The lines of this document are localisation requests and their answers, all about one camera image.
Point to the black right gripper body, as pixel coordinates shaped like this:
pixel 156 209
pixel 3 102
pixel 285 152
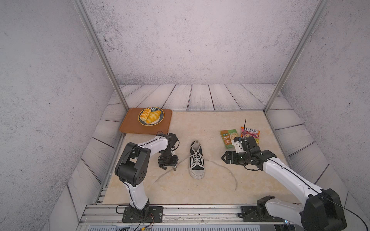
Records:
pixel 240 158

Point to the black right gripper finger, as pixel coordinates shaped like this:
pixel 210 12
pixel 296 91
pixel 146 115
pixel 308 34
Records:
pixel 228 154
pixel 226 159

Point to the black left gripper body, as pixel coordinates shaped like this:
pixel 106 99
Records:
pixel 168 160

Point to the black white canvas sneaker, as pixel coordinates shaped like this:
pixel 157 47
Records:
pixel 196 161

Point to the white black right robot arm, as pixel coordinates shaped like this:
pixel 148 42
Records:
pixel 318 210

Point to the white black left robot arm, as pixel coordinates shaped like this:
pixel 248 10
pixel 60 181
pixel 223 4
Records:
pixel 132 166

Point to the green snack packet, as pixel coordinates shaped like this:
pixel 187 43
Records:
pixel 228 137

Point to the pink Fox's candy bag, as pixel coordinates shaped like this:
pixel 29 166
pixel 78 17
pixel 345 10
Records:
pixel 247 132

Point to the right bread pastry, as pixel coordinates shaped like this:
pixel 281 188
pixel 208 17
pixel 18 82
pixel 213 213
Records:
pixel 154 116

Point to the bread pastry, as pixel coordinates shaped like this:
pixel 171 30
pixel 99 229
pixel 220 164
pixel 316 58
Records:
pixel 145 114
pixel 154 116

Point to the yellow rimmed plate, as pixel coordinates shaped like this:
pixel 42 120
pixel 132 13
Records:
pixel 152 109

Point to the left bread pastry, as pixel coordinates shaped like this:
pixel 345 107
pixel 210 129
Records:
pixel 145 114

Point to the brown leather mat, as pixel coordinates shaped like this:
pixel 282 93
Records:
pixel 132 124

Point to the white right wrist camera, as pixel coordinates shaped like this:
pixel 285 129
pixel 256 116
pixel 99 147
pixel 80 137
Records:
pixel 238 144

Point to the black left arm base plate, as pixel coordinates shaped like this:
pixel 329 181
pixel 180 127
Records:
pixel 149 214

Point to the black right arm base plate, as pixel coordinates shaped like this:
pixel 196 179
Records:
pixel 256 214

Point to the aluminium front rail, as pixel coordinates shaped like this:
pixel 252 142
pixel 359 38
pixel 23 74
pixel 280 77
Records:
pixel 179 218

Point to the right aluminium corner post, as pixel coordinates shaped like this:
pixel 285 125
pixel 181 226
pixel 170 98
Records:
pixel 310 28

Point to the aluminium corner post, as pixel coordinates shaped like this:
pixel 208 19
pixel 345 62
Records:
pixel 310 28
pixel 79 5

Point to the left aluminium corner post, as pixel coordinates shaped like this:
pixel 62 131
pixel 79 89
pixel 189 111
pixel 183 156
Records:
pixel 79 5

